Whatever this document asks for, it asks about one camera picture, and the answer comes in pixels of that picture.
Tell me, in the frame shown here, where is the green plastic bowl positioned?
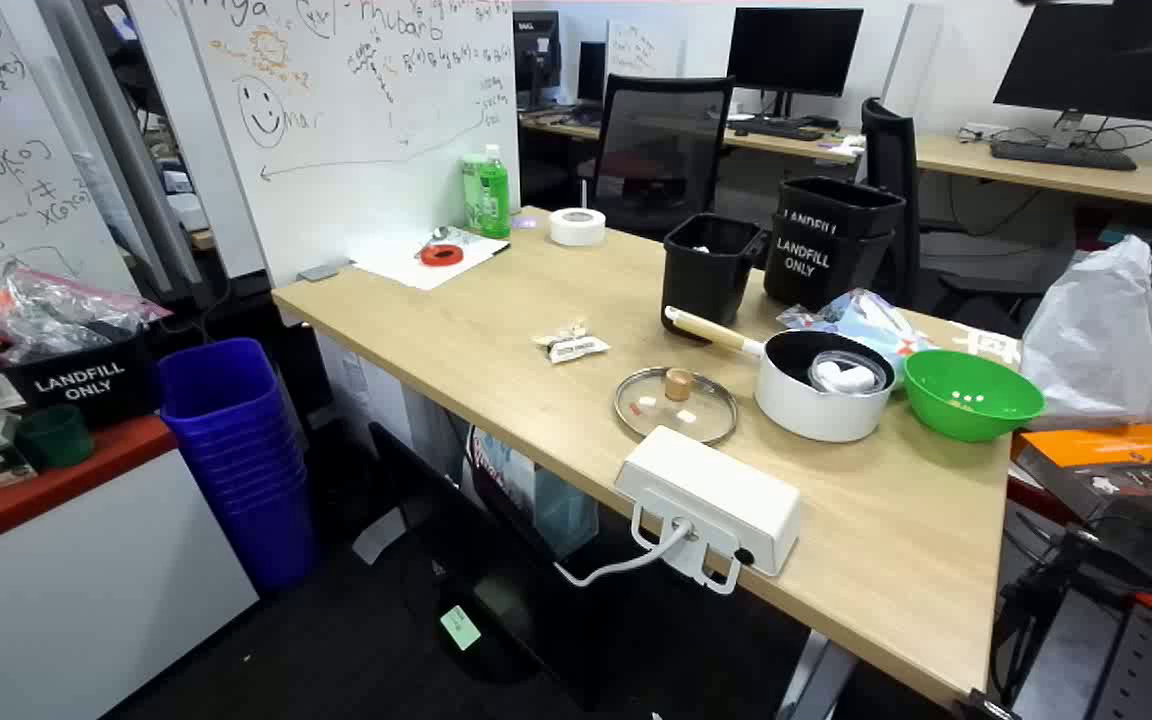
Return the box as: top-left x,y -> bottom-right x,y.
899,348 -> 1043,442

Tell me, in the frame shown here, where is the right computer monitor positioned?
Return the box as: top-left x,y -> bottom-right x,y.
997,0 -> 1152,150

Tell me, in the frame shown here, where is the blue snack package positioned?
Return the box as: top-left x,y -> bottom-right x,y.
777,288 -> 924,367

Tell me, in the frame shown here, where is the white cable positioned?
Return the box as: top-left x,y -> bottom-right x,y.
552,503 -> 749,600

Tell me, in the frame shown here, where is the white plastic bag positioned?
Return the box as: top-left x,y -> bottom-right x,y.
1021,237 -> 1152,425

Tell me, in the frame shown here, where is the black landfill bin stack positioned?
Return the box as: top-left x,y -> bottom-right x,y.
763,174 -> 903,303

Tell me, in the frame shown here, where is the black mesh office chair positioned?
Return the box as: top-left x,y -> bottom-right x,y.
592,74 -> 730,237

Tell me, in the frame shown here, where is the small white packet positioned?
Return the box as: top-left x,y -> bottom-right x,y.
536,328 -> 609,362

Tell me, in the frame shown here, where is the white paper sheet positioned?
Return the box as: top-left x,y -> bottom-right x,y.
352,225 -> 507,291

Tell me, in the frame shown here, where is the stack of blue bins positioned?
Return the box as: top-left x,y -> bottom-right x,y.
154,335 -> 314,593

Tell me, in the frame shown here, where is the black landfill bin with trash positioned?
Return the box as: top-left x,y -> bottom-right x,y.
3,341 -> 158,426

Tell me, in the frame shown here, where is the whiteboard with drawings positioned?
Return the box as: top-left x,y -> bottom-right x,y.
180,0 -> 521,282

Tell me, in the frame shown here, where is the glass pot lid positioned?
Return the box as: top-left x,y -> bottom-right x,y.
612,362 -> 740,442

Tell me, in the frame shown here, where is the black keyboard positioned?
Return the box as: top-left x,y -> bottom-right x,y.
988,140 -> 1135,170

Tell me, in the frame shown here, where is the white tape roll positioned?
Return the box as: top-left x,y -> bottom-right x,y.
548,206 -> 603,249

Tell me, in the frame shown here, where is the left computer monitor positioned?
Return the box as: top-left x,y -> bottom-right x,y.
729,7 -> 864,120

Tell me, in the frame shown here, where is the white electrical box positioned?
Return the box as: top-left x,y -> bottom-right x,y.
614,426 -> 801,576

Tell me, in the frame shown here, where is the computer monitor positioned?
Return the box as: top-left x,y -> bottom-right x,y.
997,0 -> 1152,150
729,7 -> 864,120

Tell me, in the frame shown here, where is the white saucepan wooden handle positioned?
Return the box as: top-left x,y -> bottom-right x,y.
662,303 -> 897,442

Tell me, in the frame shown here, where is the lone black bin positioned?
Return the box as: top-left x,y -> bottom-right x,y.
662,213 -> 768,322

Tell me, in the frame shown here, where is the green wipes bottle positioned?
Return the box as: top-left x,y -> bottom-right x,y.
460,143 -> 510,241

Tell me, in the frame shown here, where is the orange book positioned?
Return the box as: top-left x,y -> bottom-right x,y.
1015,418 -> 1152,466

